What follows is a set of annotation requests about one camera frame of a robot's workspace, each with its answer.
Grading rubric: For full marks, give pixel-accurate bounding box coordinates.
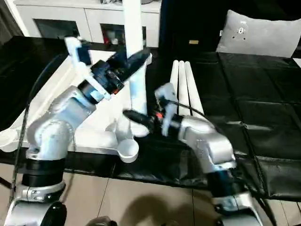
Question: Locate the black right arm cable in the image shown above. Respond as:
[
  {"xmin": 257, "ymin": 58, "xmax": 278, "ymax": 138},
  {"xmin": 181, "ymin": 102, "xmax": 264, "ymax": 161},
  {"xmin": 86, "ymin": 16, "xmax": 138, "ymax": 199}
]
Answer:
[{"xmin": 163, "ymin": 98, "xmax": 280, "ymax": 226}]

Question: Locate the white plastic table top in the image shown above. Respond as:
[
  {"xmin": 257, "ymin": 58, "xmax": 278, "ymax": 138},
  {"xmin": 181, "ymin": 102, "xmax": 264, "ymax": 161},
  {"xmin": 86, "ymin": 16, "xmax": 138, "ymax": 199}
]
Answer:
[{"xmin": 0, "ymin": 49, "xmax": 153, "ymax": 164}]

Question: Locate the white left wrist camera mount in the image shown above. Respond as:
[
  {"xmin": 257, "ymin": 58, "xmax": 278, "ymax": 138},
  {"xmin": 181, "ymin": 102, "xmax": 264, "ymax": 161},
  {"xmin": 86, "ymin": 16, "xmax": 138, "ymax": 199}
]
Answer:
[{"xmin": 63, "ymin": 35, "xmax": 111, "ymax": 104}]

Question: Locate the white cabinet with glass doors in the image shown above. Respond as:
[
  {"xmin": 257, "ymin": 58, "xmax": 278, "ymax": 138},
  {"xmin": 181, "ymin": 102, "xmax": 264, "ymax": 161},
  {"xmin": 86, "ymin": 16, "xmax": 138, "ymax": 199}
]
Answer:
[{"xmin": 13, "ymin": 0, "xmax": 163, "ymax": 48}]

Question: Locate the white flat board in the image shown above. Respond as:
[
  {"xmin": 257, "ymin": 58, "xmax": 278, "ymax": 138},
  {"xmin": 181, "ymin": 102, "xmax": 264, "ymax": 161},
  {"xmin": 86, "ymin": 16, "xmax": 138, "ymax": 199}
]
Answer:
[{"xmin": 283, "ymin": 57, "xmax": 301, "ymax": 69}]

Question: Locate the black padded mat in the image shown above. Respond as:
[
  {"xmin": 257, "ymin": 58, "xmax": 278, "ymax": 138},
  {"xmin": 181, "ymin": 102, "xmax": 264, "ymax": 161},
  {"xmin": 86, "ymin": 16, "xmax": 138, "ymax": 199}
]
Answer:
[{"xmin": 0, "ymin": 35, "xmax": 301, "ymax": 201}]

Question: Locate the grey curtain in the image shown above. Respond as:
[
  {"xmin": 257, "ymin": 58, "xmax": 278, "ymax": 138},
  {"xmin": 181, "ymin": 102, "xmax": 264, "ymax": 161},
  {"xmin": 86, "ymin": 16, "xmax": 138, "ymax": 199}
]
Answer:
[{"xmin": 0, "ymin": 0, "xmax": 25, "ymax": 47}]

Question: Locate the grey pillow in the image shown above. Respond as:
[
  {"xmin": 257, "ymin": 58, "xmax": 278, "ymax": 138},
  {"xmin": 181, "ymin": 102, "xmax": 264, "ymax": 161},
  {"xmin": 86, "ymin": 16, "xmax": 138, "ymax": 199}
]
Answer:
[{"xmin": 215, "ymin": 9, "xmax": 301, "ymax": 58}]

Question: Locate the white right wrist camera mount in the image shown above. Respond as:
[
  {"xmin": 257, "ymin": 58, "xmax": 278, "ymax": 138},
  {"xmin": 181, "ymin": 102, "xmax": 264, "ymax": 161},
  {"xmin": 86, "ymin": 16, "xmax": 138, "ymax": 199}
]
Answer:
[{"xmin": 154, "ymin": 82, "xmax": 181, "ymax": 137}]

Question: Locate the black stand leg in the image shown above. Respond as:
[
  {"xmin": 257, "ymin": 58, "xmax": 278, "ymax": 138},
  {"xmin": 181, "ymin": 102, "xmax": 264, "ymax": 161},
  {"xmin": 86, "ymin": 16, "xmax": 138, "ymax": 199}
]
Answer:
[{"xmin": 0, "ymin": 175, "xmax": 15, "ymax": 190}]

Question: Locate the white plastic table leg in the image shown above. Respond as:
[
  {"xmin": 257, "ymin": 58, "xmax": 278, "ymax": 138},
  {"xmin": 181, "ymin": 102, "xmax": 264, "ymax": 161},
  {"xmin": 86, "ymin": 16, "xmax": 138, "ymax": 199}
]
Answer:
[
  {"xmin": 184, "ymin": 61, "xmax": 205, "ymax": 116},
  {"xmin": 117, "ymin": 0, "xmax": 151, "ymax": 138},
  {"xmin": 169, "ymin": 60, "xmax": 181, "ymax": 111},
  {"xmin": 177, "ymin": 60, "xmax": 192, "ymax": 116}
]

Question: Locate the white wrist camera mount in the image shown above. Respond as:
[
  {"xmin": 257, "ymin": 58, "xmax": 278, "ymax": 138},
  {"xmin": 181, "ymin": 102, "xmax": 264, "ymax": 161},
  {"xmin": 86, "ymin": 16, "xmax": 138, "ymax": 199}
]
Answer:
[
  {"xmin": 63, "ymin": 35, "xmax": 111, "ymax": 104},
  {"xmin": 154, "ymin": 82, "xmax": 181, "ymax": 137}
]

